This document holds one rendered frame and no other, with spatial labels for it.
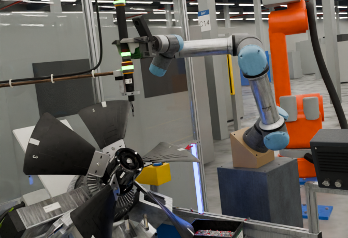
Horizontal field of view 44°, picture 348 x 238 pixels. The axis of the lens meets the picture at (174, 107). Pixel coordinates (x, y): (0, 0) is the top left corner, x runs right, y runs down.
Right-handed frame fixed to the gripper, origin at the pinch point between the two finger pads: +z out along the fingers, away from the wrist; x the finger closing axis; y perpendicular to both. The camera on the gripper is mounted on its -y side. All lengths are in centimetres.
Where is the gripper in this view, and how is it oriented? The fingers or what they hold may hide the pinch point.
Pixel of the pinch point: (118, 40)
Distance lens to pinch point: 165.1
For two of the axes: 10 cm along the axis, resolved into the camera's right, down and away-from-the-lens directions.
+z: -6.4, 1.5, -7.5
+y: 1.1, 9.9, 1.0
